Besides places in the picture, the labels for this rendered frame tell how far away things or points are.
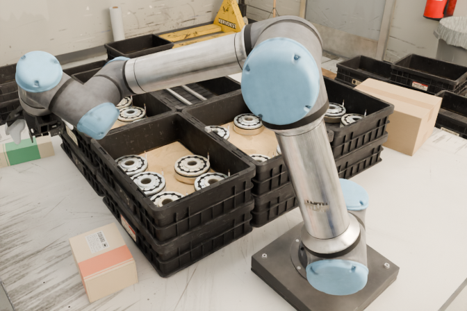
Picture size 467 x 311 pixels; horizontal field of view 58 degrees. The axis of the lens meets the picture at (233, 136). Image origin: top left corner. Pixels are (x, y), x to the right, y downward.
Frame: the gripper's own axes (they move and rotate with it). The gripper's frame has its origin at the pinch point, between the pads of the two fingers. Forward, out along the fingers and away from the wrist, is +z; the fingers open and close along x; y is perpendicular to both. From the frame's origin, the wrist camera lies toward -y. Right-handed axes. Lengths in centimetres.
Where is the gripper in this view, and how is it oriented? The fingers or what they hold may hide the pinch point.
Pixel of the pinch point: (39, 123)
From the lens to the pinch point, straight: 116.8
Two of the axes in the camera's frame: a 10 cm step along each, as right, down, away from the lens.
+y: 3.9, 9.1, -1.5
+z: -3.8, 3.1, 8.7
